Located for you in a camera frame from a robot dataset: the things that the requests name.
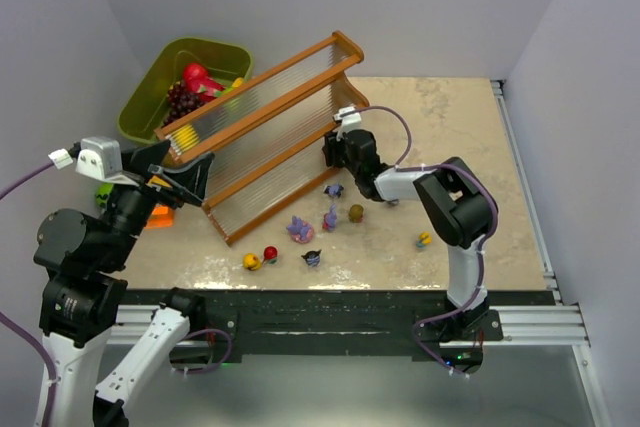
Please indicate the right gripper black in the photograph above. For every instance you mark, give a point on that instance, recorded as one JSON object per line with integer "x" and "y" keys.
{"x": 343, "y": 151}

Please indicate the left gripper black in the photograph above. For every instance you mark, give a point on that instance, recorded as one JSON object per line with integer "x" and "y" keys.
{"x": 151, "y": 184}

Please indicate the orange three-tier ribbed shelf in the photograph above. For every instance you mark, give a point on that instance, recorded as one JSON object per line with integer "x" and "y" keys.
{"x": 270, "y": 154}

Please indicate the purple bunny red bow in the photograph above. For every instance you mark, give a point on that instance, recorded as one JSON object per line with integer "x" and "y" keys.
{"x": 330, "y": 219}

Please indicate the purple figure pink donut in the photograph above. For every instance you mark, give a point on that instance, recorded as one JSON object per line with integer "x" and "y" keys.
{"x": 300, "y": 231}

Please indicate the black-headed purple striped figure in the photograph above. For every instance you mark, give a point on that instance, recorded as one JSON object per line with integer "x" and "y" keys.
{"x": 312, "y": 258}

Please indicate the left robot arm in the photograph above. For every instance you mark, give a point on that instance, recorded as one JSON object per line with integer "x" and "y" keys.
{"x": 81, "y": 299}

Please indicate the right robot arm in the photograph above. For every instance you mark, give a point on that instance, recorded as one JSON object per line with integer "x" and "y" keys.
{"x": 460, "y": 209}

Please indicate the yellow plastic lemon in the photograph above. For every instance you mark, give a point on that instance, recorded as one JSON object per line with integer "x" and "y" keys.
{"x": 185, "y": 137}

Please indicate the orange snack box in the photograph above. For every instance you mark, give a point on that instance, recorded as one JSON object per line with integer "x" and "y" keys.
{"x": 161, "y": 217}

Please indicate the purple figure dark wings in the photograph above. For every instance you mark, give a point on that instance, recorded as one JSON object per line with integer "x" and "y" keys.
{"x": 334, "y": 190}

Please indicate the green plastic bin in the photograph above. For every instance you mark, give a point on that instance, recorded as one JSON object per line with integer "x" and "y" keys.
{"x": 148, "y": 106}

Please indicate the green watermelon ball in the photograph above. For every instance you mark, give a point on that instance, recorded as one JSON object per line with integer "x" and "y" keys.
{"x": 102, "y": 195}

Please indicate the dark purple grape bunch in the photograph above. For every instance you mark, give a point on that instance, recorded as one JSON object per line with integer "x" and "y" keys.
{"x": 181, "y": 102}

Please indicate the brown round toy figure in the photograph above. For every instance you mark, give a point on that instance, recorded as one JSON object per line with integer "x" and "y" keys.
{"x": 356, "y": 213}

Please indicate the red dragon fruit toy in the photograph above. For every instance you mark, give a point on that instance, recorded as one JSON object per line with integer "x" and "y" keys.
{"x": 198, "y": 82}

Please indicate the yellow duck toy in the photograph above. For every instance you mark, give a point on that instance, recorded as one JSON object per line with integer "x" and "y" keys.
{"x": 252, "y": 262}

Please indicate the red heart toy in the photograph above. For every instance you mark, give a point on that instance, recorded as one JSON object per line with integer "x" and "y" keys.
{"x": 270, "y": 255}

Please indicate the yellow blue small duck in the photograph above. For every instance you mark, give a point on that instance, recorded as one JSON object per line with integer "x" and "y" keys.
{"x": 423, "y": 240}

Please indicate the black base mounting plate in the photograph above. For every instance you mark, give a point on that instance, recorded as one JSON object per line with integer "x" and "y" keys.
{"x": 348, "y": 323}

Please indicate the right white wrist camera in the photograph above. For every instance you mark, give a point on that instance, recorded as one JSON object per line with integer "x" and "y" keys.
{"x": 348, "y": 118}

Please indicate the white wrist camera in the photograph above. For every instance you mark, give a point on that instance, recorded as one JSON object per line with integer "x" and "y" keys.
{"x": 98, "y": 158}
{"x": 348, "y": 118}

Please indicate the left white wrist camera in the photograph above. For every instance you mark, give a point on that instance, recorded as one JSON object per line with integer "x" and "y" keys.
{"x": 98, "y": 158}

